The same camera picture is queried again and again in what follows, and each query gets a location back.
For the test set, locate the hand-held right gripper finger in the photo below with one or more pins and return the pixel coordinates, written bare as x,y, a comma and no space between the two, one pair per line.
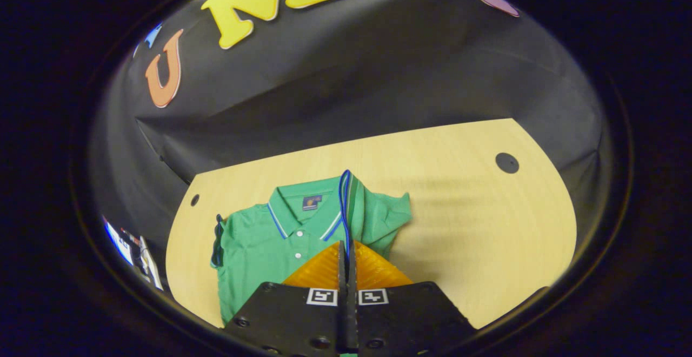
352,319
342,319

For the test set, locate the green T-shirt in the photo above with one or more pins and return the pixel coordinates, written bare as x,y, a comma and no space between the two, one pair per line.
254,249

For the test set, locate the black round table grommet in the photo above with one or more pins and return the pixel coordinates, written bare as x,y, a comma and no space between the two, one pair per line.
507,163
194,200

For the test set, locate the background equipment clutter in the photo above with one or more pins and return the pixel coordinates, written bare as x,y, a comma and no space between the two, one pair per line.
130,249

